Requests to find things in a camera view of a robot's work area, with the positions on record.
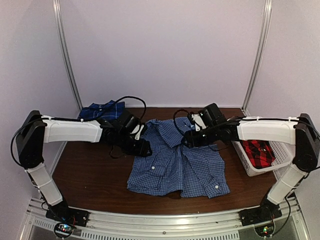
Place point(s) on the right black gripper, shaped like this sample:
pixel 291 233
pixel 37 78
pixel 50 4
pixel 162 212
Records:
pixel 192 140

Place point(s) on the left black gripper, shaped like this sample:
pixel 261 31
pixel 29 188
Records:
pixel 141 150

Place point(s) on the blue small-check long sleeve shirt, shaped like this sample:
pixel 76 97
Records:
pixel 194 172

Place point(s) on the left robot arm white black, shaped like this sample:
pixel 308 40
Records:
pixel 38 130

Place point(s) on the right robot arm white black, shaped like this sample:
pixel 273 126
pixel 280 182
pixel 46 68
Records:
pixel 298 131

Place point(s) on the dark blue plaid folded shirt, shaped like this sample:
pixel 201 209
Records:
pixel 108 111

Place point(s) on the red black plaid shirt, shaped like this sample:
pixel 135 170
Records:
pixel 259 153

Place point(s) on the left circuit board with leds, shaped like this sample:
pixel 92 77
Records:
pixel 63 230

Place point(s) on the circuit board with leds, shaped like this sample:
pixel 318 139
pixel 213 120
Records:
pixel 63 230
pixel 264 230

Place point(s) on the right circuit board with leds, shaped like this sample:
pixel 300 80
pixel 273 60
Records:
pixel 264 230

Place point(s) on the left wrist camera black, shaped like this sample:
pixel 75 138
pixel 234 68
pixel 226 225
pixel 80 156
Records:
pixel 128 122

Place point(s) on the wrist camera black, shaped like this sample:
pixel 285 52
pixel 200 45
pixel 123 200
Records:
pixel 211 115
pixel 128 122

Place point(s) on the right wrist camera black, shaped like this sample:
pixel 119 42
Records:
pixel 211 115

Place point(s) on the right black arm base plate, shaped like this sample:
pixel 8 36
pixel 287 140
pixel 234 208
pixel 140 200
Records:
pixel 257 215

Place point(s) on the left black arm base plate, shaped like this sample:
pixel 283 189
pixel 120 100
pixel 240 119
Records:
pixel 71 216

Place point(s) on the front aluminium rail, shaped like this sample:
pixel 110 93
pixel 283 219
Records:
pixel 221 225

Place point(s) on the right aluminium frame post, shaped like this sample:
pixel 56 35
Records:
pixel 262 41

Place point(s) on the aluminium frame post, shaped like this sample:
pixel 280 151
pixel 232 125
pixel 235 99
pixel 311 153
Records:
pixel 65 53
pixel 262 41

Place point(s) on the left aluminium frame post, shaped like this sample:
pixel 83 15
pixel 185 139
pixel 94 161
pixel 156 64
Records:
pixel 65 53

